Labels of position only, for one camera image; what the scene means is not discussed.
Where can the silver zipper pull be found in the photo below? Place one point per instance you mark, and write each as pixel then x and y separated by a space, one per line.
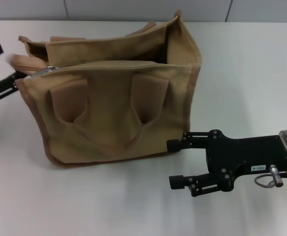
pixel 51 68

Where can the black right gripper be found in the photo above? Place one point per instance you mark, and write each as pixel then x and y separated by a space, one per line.
pixel 246 155

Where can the khaki canvas food bag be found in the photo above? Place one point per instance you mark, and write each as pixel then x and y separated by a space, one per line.
pixel 113 118

